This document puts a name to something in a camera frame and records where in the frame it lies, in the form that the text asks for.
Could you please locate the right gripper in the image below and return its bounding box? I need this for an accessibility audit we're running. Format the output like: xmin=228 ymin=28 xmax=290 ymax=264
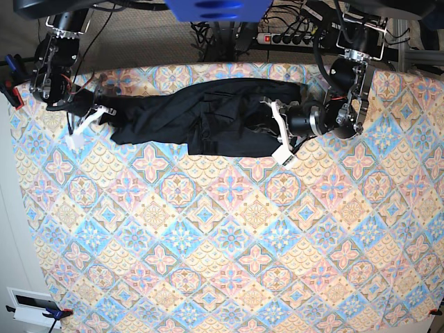
xmin=46 ymin=78 xmax=117 ymax=151

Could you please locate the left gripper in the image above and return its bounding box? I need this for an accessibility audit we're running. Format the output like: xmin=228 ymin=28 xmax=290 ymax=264
xmin=259 ymin=97 xmax=326 ymax=170

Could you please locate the black t-shirt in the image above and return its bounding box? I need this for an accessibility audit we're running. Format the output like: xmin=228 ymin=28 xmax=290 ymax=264
xmin=98 ymin=78 xmax=301 ymax=157

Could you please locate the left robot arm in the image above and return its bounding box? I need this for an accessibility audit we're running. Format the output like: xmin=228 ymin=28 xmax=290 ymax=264
xmin=261 ymin=1 xmax=388 ymax=169

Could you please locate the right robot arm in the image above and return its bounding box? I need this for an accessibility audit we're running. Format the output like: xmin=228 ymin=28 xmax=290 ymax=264
xmin=13 ymin=1 xmax=116 ymax=151

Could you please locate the blue clamp top left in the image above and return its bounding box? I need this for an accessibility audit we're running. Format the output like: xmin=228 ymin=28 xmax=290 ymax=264
xmin=1 ymin=54 xmax=34 ymax=75

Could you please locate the blue clamp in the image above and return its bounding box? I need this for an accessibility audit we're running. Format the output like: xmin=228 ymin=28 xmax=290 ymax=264
xmin=1 ymin=54 xmax=34 ymax=75
xmin=6 ymin=305 xmax=74 ymax=332

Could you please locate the white power strip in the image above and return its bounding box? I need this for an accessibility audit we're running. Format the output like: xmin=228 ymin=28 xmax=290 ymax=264
xmin=256 ymin=33 xmax=314 ymax=47

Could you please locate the patterned tablecloth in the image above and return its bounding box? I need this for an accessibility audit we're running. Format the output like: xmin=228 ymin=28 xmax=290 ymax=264
xmin=9 ymin=71 xmax=443 ymax=332

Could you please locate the blue clamp bottom left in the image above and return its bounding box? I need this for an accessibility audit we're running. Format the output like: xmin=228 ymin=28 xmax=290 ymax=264
xmin=6 ymin=305 xmax=74 ymax=332

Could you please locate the orange clamp bottom right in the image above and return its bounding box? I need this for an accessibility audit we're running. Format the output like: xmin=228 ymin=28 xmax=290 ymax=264
xmin=429 ymin=309 xmax=443 ymax=316

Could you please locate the aluminium frame post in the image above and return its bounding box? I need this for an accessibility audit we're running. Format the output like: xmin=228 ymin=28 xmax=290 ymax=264
xmin=384 ymin=19 xmax=443 ymax=78

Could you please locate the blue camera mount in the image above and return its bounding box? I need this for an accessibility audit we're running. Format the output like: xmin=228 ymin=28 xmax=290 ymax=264
xmin=165 ymin=0 xmax=273 ymax=23

